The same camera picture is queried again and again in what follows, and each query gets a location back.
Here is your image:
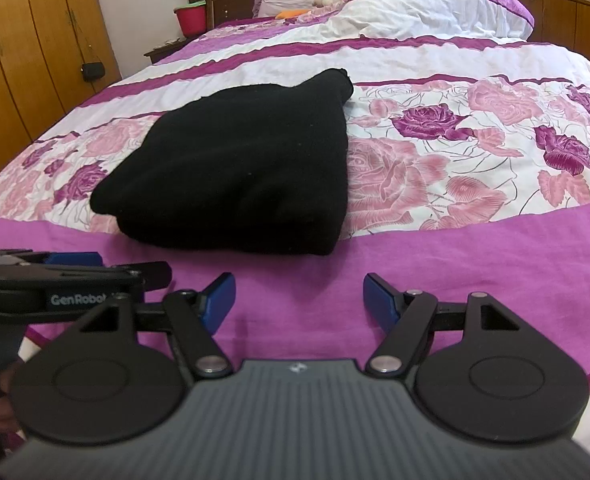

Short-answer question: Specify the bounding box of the wooden wardrobe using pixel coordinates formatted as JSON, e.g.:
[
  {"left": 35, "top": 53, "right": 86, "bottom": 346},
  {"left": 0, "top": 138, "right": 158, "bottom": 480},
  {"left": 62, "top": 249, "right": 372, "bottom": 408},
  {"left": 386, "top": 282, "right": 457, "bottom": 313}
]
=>
[{"left": 0, "top": 0, "right": 122, "bottom": 196}]

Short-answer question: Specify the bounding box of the dark wooden nightstand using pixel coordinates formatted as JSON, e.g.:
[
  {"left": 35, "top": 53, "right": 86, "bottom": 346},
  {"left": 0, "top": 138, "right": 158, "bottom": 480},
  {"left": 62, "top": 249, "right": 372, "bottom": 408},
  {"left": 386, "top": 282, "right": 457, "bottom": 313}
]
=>
[{"left": 144, "top": 37, "right": 196, "bottom": 65}]

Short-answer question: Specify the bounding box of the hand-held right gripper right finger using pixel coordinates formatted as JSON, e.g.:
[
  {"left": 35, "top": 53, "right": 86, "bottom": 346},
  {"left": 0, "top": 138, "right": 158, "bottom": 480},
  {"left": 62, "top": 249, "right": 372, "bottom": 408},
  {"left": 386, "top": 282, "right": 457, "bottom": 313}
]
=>
[{"left": 364, "top": 273, "right": 522, "bottom": 377}]

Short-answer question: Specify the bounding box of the red bucket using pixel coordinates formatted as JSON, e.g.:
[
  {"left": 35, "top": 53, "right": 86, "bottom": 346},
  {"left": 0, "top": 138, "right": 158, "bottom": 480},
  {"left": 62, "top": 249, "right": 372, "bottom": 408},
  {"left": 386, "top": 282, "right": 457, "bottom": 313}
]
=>
[{"left": 174, "top": 1, "right": 208, "bottom": 37}]

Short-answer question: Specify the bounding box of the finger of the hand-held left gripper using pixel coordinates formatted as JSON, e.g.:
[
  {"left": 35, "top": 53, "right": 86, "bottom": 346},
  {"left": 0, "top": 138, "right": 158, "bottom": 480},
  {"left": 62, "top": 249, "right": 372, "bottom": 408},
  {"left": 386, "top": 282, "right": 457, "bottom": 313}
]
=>
[
  {"left": 17, "top": 251, "right": 104, "bottom": 267},
  {"left": 120, "top": 261, "right": 172, "bottom": 292}
]

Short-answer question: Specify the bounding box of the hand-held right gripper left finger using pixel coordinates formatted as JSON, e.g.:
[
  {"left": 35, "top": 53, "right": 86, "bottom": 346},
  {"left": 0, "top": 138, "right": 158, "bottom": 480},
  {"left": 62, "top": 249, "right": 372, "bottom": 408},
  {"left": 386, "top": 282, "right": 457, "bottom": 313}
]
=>
[{"left": 79, "top": 272, "right": 237, "bottom": 378}]

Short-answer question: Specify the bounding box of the person's left hand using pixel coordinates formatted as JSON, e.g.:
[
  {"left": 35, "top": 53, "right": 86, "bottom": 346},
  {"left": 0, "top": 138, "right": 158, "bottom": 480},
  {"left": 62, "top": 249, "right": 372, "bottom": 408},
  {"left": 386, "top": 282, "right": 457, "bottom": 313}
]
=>
[{"left": 0, "top": 359, "right": 24, "bottom": 442}]

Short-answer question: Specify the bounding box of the black garment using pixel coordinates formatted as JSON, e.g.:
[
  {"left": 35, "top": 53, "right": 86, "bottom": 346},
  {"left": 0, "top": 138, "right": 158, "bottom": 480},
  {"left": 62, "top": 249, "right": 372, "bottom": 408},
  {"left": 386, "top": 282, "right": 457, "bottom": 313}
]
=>
[{"left": 90, "top": 67, "right": 354, "bottom": 256}]

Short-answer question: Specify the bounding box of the floral purple bedspread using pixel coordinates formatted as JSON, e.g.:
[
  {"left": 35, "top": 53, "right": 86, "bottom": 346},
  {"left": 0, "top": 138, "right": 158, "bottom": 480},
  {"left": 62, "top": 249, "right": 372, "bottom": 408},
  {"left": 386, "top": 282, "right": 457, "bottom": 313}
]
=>
[{"left": 0, "top": 10, "right": 590, "bottom": 396}]

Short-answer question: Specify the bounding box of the large purple white pillow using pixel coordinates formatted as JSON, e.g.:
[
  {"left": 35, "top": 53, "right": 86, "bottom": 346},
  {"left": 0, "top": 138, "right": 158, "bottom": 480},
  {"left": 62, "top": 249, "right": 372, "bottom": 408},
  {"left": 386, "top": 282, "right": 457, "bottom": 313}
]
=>
[{"left": 325, "top": 0, "right": 536, "bottom": 42}]

